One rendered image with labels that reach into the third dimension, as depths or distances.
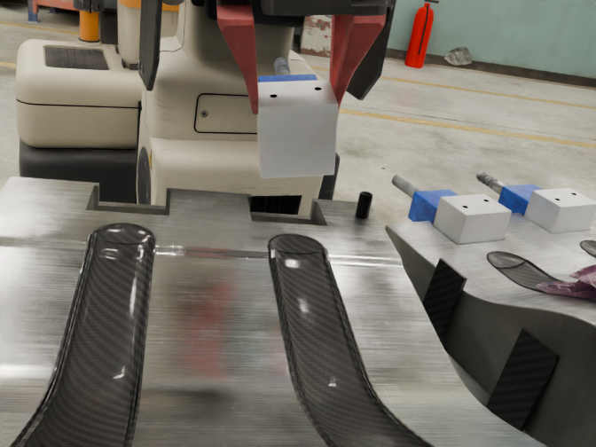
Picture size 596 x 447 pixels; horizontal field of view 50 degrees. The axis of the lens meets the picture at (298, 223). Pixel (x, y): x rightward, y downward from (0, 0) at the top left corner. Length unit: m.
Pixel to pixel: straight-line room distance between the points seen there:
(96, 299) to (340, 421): 0.15
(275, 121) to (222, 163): 0.39
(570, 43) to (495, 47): 0.66
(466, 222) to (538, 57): 5.74
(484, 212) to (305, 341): 0.25
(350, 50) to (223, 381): 0.21
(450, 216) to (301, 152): 0.17
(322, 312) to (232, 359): 0.07
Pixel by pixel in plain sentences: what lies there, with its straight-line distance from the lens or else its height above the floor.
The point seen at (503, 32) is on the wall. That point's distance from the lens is 6.11.
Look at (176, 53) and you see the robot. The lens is 0.84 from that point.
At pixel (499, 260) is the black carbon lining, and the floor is 0.85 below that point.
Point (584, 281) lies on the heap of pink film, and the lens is 0.47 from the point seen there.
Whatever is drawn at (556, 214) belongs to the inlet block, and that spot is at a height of 0.87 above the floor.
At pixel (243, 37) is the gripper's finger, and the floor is 1.01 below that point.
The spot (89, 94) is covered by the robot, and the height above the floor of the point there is 0.78.
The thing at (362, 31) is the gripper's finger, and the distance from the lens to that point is 0.39.
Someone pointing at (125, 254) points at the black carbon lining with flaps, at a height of 0.88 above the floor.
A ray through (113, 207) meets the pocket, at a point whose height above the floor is 0.87.
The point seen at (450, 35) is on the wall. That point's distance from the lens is 5.99.
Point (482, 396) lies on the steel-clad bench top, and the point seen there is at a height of 0.80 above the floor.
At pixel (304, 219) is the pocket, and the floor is 0.87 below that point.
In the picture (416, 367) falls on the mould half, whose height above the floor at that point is 0.88.
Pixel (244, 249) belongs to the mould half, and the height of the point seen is 0.89.
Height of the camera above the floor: 1.08
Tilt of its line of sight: 26 degrees down
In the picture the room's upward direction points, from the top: 9 degrees clockwise
